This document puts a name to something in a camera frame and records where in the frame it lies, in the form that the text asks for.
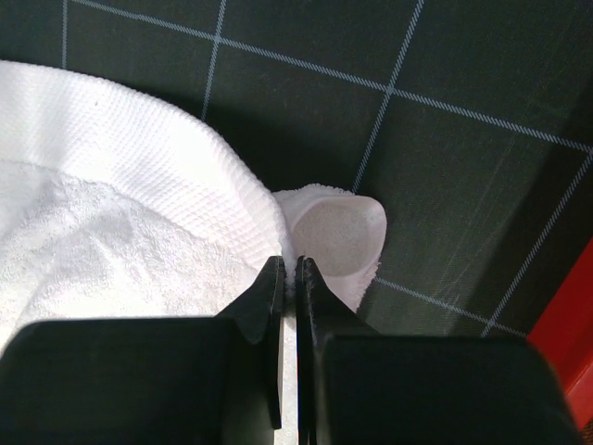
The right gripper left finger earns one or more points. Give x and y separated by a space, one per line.
207 380

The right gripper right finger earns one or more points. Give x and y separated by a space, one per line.
357 386

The white towel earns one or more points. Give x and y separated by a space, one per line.
114 203

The red plastic bin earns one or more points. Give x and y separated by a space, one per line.
563 334

